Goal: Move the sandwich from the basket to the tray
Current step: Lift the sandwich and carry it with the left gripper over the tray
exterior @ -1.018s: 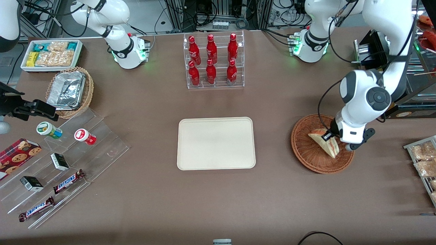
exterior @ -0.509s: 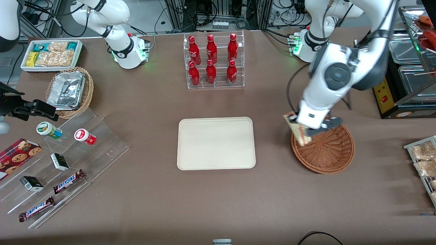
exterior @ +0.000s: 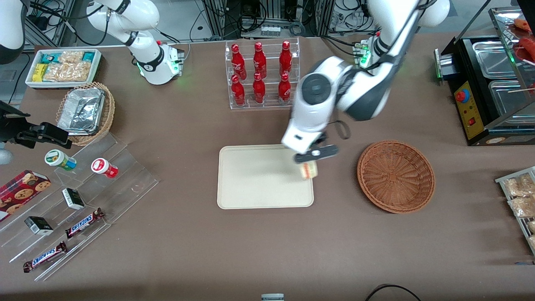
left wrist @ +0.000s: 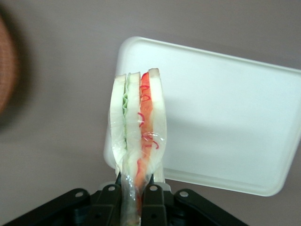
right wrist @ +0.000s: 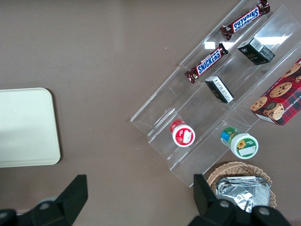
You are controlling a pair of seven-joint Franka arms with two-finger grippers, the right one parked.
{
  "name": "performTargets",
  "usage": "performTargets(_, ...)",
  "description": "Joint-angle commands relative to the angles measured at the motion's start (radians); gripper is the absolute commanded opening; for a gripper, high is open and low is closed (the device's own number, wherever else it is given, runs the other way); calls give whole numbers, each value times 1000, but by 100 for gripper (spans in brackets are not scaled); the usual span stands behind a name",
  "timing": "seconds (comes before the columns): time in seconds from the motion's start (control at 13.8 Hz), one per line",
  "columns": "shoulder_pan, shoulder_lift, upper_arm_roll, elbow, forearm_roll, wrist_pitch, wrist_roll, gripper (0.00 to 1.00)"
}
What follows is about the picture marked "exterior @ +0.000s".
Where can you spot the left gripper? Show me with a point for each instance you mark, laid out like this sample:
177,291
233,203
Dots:
321,138

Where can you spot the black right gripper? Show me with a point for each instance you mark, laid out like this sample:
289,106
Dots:
13,130

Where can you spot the triangular sandwich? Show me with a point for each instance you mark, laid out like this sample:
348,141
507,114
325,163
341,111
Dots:
309,171

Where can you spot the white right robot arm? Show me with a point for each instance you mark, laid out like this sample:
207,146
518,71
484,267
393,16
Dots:
142,21

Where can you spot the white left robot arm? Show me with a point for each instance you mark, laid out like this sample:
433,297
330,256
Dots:
368,92

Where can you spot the cream rectangular tray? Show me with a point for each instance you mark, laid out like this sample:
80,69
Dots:
259,179

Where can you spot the light wicker basket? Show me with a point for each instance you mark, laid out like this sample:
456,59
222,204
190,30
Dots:
108,113

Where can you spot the round brown wicker basket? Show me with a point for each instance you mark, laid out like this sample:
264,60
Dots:
395,177

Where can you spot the green lid yogurt cup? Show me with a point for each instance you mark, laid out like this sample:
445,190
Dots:
56,158

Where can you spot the clear acrylic bottle rack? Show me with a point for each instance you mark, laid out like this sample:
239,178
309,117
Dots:
271,104

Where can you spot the stacked aluminium foil containers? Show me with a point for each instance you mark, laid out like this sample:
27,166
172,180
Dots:
81,110

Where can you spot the red cola bottle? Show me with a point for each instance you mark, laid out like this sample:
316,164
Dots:
259,91
285,60
238,62
238,93
284,90
259,62

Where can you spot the white plastic snack bin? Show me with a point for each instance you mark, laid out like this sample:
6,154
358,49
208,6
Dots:
30,81

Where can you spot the red chocolate cookie box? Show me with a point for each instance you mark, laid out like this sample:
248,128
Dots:
21,194

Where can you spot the yellow snack packet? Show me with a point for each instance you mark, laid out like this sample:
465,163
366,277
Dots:
39,73

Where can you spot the red lid yogurt cup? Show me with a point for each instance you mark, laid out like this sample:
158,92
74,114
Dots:
102,167

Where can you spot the small black carton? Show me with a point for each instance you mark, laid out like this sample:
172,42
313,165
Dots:
73,199
38,225

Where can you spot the clear bag of crackers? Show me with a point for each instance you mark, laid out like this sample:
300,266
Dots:
71,57
69,72

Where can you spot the teal snack packet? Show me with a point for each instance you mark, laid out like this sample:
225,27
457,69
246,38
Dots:
50,57
88,56

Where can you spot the Snickers chocolate bar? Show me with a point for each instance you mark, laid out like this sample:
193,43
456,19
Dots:
83,223
44,257

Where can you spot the clear acrylic stepped display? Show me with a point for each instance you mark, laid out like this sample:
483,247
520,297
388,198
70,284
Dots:
125,188

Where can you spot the grey power strip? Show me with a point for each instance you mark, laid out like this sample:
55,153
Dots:
270,30

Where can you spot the red emergency stop button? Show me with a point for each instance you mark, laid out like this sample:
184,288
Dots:
461,96

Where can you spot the small grey device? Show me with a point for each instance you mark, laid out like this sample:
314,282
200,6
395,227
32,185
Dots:
272,297

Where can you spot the black food warmer machine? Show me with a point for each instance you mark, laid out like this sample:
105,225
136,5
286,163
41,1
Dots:
470,121

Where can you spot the steel food pan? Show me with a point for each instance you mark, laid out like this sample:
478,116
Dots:
495,58
510,102

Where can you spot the bagged pastry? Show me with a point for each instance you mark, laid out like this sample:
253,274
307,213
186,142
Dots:
518,186
532,241
531,227
522,207

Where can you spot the red sausages in warmer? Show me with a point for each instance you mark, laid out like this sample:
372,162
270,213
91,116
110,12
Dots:
527,46

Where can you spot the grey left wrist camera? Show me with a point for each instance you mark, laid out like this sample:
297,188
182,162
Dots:
315,154

